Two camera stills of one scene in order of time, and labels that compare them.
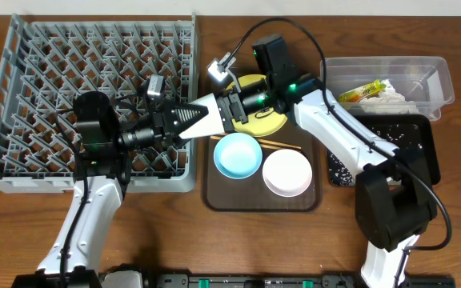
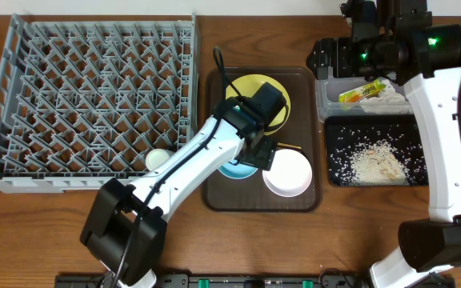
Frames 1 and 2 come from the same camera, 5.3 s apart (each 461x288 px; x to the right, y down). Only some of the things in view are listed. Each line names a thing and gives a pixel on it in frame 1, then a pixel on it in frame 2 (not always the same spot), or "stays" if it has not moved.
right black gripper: [230, 108] → [339, 49]
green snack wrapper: [358, 94] stays
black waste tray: [401, 131] stays
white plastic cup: [211, 125] → [155, 157]
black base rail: [254, 280] stays
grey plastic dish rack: [50, 60] stays
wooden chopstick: [278, 143] stays
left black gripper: [159, 125] → [260, 153]
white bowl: [287, 172] stays
